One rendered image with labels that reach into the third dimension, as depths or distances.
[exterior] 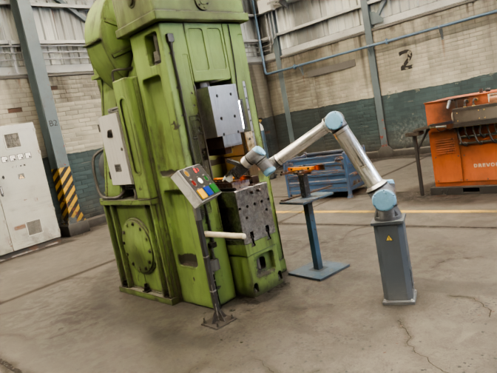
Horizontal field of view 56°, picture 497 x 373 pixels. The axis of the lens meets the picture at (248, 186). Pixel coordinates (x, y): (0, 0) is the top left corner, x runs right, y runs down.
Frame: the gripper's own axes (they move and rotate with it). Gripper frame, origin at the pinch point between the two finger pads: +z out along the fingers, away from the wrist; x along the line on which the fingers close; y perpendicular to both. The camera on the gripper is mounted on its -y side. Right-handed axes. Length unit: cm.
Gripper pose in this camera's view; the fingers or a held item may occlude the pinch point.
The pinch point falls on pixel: (223, 178)
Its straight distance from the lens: 343.2
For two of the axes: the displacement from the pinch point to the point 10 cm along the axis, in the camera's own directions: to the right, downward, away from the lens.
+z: -7.0, 6.0, 3.9
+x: 3.5, -1.9, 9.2
